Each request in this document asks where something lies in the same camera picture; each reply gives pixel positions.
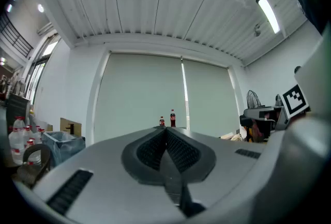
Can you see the group of clear water jugs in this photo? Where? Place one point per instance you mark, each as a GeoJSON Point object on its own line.
{"type": "Point", "coordinates": [16, 140]}

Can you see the black metal bracket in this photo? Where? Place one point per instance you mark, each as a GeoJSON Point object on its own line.
{"type": "Point", "coordinates": [70, 130]}

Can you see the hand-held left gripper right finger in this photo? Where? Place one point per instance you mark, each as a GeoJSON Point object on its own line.
{"type": "Point", "coordinates": [219, 155]}

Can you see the black pedestal fan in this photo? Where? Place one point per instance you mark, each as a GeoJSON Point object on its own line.
{"type": "Point", "coordinates": [254, 100]}

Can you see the black backpack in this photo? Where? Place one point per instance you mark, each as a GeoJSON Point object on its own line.
{"type": "Point", "coordinates": [245, 120]}

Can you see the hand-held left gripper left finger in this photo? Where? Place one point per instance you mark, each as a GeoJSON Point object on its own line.
{"type": "Point", "coordinates": [103, 173]}

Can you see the small white ceiling fixture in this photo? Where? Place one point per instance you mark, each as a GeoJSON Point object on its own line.
{"type": "Point", "coordinates": [257, 31]}

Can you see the white wall air vent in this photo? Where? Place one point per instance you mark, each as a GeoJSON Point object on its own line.
{"type": "Point", "coordinates": [45, 29]}

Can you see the pale cardboard sheet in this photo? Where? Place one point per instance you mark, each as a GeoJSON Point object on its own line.
{"type": "Point", "coordinates": [49, 127]}

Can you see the narrow grey roller blind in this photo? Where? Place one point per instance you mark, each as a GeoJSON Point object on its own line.
{"type": "Point", "coordinates": [212, 98]}

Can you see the black mezzanine railing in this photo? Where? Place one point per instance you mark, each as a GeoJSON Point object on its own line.
{"type": "Point", "coordinates": [19, 34]}

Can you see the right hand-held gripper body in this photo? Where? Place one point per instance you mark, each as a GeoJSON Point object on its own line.
{"type": "Point", "coordinates": [294, 100]}

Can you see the brown cardboard sheet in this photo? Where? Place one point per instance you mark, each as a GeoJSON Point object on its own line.
{"type": "Point", "coordinates": [77, 127]}

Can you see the cream cloth bundle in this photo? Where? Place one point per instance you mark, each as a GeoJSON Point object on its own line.
{"type": "Point", "coordinates": [234, 137]}

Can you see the white ceiling tube light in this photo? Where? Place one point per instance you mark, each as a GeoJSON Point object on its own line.
{"type": "Point", "coordinates": [269, 14]}

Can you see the large cola bottle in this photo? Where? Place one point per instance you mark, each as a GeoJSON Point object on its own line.
{"type": "Point", "coordinates": [173, 119]}

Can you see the wide grey roller blind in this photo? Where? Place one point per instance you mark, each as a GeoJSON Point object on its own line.
{"type": "Point", "coordinates": [139, 93]}

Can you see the window with grey frame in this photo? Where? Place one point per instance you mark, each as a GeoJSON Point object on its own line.
{"type": "Point", "coordinates": [36, 70]}

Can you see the black cabinet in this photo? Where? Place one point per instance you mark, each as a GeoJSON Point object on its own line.
{"type": "Point", "coordinates": [18, 106]}

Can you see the small cola bottle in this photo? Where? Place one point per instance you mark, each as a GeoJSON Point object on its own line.
{"type": "Point", "coordinates": [162, 122]}

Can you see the dark brown chair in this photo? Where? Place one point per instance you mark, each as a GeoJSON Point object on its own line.
{"type": "Point", "coordinates": [28, 173]}

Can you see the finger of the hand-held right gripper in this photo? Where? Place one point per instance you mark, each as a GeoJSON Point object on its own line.
{"type": "Point", "coordinates": [266, 114]}

